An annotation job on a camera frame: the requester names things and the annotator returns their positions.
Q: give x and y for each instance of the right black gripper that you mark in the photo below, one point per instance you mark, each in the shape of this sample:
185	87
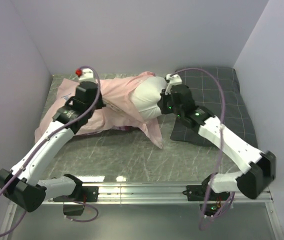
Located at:
163	102

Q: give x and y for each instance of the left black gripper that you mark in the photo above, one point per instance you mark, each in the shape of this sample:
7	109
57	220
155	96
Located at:
100	103

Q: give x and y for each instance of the white pillow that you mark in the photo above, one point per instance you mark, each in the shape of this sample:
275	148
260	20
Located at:
146	96

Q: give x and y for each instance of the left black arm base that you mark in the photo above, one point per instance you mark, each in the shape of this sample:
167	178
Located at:
78	207

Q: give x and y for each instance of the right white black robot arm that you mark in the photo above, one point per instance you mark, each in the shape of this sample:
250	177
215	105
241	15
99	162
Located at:
256	169

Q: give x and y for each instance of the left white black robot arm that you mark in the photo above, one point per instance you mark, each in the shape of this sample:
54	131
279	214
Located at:
22	184

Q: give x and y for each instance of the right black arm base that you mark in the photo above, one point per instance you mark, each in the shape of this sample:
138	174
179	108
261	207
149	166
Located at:
221	201

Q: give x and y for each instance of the dark grey checked pillow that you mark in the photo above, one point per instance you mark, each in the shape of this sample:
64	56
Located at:
206	93

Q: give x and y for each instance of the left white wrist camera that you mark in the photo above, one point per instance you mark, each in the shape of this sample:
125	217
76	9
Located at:
85	75

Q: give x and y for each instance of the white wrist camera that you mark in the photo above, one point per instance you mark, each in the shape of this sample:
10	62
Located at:
85	75
172	80

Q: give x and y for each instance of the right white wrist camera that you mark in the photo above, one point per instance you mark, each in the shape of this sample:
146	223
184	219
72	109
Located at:
172	80

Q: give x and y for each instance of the aluminium mounting rail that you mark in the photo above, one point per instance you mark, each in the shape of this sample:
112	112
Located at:
152	211

